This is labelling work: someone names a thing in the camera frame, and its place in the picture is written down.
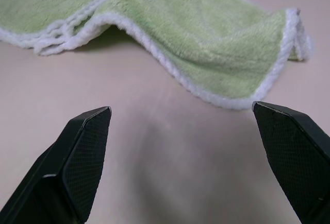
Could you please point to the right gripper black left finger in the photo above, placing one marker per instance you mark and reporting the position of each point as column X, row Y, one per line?
column 77, row 157

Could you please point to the green towel with white trim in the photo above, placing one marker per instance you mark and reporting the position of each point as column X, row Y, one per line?
column 193, row 28

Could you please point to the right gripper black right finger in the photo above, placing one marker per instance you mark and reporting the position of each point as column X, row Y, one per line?
column 296, row 152

